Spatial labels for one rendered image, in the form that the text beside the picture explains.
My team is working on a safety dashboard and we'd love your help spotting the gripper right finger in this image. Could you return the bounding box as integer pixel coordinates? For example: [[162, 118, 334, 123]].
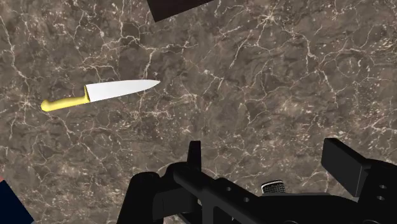
[[320, 137, 397, 224]]

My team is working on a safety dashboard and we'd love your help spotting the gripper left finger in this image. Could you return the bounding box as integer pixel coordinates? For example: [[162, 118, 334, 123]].
[[116, 140, 261, 224]]

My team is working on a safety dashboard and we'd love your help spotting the dark blue rectangular object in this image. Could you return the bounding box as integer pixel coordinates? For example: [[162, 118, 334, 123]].
[[0, 179, 35, 224]]

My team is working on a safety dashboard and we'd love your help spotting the yellow handled kitchen knife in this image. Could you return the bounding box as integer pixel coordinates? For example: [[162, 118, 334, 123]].
[[40, 79, 162, 113]]

